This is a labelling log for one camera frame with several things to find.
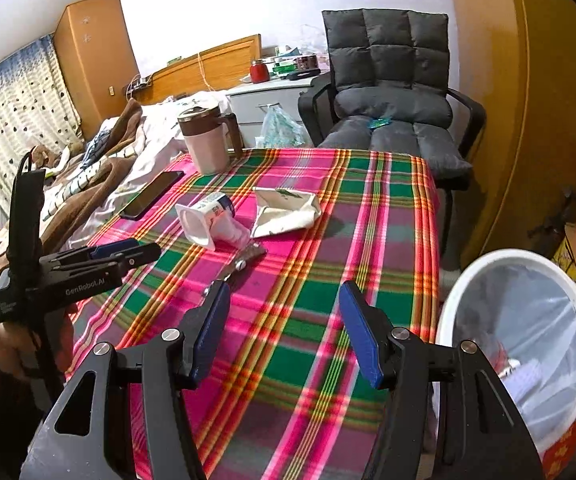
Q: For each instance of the bluish plastic bag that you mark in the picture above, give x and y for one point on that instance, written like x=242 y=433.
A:
x=280 y=130

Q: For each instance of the wooden headboard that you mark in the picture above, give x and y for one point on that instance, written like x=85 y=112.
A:
x=208 y=65

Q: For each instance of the grey padded chair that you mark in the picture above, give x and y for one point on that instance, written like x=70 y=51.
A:
x=387 y=60

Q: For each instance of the teal packet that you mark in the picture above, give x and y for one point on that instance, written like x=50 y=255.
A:
x=378 y=122

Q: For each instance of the person's left hand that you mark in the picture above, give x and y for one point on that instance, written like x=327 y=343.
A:
x=8 y=350

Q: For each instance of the patterned curtain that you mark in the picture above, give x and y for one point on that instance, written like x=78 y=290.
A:
x=18 y=110

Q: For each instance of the silver foil wrapper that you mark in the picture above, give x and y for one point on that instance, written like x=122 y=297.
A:
x=242 y=262

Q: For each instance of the green box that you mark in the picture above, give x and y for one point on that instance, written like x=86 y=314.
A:
x=284 y=66

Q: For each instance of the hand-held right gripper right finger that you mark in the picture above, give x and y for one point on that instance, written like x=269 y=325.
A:
x=362 y=335

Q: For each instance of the pink patterned snack bag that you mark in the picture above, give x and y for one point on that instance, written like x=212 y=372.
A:
x=500 y=357

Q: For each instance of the black smartphone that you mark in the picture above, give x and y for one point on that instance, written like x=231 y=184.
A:
x=150 y=195

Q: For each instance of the orange wooden cabinet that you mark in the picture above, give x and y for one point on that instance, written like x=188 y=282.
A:
x=93 y=55

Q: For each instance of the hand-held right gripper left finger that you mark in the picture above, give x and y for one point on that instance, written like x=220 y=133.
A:
x=213 y=332

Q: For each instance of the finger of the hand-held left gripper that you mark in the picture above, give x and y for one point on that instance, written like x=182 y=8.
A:
x=143 y=254
x=115 y=249

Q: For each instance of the white nightstand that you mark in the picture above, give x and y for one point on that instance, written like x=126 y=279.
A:
x=263 y=97

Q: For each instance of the red bag with gold print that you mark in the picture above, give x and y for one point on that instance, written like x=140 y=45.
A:
x=567 y=450

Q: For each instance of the tall wooden wardrobe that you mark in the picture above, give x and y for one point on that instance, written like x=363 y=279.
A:
x=487 y=85

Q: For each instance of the white duvet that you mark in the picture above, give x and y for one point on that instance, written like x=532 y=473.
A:
x=158 y=130

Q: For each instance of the pink green plaid tablecloth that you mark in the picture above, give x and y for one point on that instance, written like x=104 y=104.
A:
x=293 y=335

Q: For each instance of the red thermos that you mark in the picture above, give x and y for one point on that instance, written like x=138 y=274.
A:
x=259 y=72

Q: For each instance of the brown blanket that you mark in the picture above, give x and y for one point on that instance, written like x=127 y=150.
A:
x=118 y=130

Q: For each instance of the white trash bin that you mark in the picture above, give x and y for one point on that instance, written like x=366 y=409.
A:
x=517 y=256

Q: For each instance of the pink mug with brown lid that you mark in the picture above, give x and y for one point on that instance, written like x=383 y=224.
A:
x=208 y=150

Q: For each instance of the white pouch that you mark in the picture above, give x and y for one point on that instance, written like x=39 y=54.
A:
x=288 y=210

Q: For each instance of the white yogurt cup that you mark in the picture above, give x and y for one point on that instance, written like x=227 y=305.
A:
x=203 y=215

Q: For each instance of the clear bin liner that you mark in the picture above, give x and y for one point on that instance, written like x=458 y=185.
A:
x=532 y=320

